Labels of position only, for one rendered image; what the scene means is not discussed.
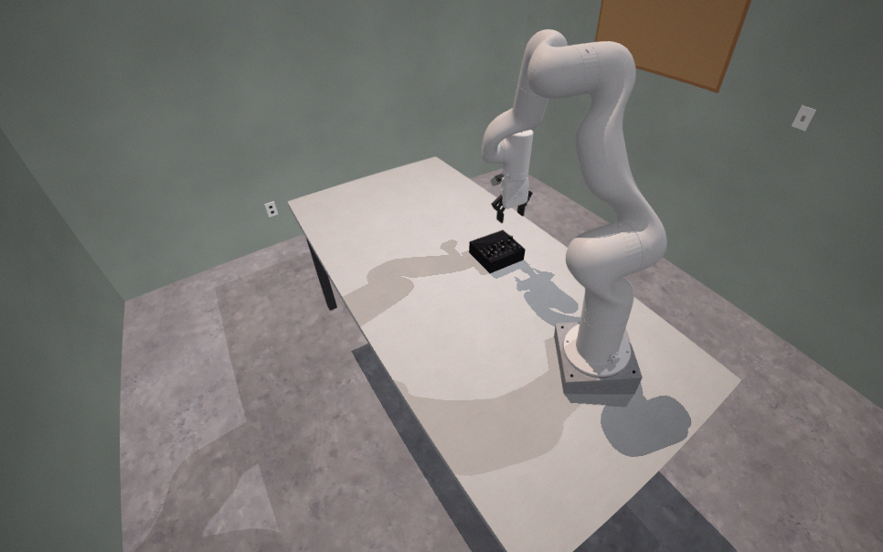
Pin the black lighting desk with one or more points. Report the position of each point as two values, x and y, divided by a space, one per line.
482 248

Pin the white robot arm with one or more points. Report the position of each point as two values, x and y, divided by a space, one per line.
637 241

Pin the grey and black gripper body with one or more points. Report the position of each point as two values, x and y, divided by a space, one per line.
515 193

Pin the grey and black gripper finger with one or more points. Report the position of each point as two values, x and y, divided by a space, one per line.
521 208
496 205

